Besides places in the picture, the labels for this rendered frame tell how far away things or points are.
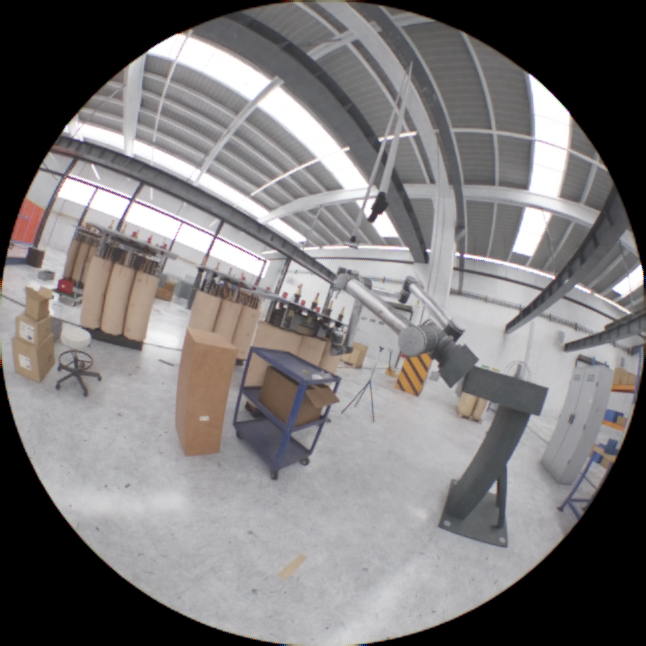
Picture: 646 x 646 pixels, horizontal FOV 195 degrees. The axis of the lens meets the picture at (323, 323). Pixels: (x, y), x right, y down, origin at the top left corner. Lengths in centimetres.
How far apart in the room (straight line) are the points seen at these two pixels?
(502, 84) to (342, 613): 1057
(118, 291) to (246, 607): 322
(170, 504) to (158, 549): 34
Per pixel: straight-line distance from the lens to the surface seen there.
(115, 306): 315
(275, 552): 132
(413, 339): 121
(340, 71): 938
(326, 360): 253
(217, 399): 138
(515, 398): 153
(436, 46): 886
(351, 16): 732
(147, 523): 136
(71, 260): 766
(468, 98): 926
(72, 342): 211
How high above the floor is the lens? 123
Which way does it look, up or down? 1 degrees up
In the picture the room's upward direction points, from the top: 18 degrees clockwise
